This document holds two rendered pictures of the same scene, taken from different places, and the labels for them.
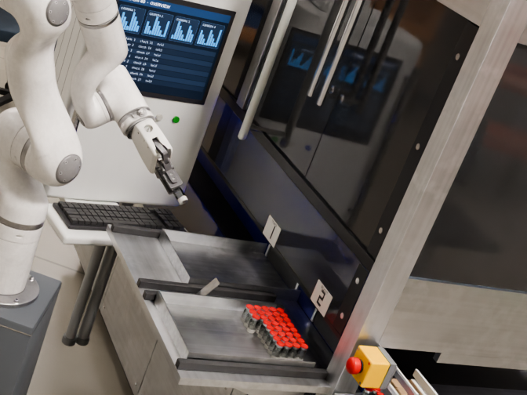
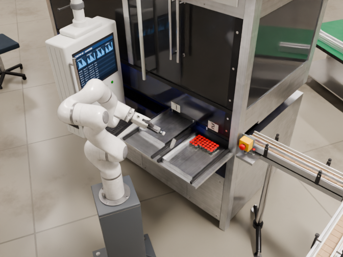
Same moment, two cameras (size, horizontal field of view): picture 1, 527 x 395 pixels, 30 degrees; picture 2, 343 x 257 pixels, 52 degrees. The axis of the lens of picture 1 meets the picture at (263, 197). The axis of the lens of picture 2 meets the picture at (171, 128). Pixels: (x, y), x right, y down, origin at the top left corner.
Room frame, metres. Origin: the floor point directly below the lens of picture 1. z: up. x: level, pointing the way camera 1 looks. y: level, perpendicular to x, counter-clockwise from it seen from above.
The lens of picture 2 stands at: (0.56, 0.57, 2.51)
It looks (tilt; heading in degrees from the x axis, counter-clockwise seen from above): 39 degrees down; 343
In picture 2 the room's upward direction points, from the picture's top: 1 degrees counter-clockwise
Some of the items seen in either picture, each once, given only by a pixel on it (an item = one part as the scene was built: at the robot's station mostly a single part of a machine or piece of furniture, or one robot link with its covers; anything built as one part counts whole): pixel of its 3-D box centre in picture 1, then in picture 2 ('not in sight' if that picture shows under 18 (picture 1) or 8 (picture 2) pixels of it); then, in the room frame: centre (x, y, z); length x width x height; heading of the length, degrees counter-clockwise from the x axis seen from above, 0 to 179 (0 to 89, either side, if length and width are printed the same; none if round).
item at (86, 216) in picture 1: (121, 217); (116, 127); (2.71, 0.38, 0.82); 0.40 x 0.14 x 0.02; 129
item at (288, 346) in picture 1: (273, 332); (203, 146); (2.20, -0.15, 0.90); 0.18 x 0.02 x 0.05; 30
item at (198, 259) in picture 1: (229, 264); (167, 126); (2.50, 0.02, 0.90); 0.34 x 0.26 x 0.04; 120
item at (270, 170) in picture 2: not in sight; (264, 196); (2.00, -0.57, 0.46); 0.09 x 0.09 x 0.77; 30
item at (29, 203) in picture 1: (22, 164); (102, 156); (2.03, 0.53, 1.16); 0.19 x 0.12 x 0.24; 60
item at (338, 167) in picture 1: (383, 112); (208, 57); (2.33, -0.20, 1.51); 0.43 x 0.01 x 0.59; 30
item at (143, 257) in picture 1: (223, 304); (178, 143); (2.32, 0.00, 0.87); 0.70 x 0.48 x 0.02; 30
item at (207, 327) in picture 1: (234, 331); (193, 155); (2.15, -0.05, 0.90); 0.34 x 0.26 x 0.04; 120
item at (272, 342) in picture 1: (266, 331); (201, 147); (2.19, -0.13, 0.90); 0.18 x 0.02 x 0.05; 30
